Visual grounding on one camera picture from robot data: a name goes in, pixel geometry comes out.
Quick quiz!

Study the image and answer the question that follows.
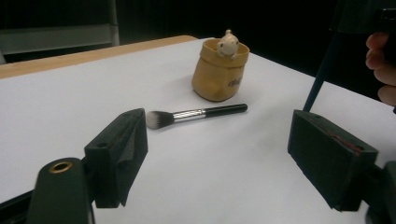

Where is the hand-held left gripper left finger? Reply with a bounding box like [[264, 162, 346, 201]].
[[83, 107, 149, 209]]

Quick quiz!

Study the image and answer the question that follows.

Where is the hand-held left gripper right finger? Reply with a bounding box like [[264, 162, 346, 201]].
[[288, 109, 379, 213]]

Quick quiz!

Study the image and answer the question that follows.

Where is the black makeup brush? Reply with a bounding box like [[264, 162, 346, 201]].
[[146, 103, 248, 130]]

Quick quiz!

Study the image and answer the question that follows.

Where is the white table sheet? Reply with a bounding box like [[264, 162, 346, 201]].
[[0, 36, 396, 224]]

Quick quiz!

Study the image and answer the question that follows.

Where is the wooden table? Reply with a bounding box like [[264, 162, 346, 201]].
[[0, 35, 199, 80]]

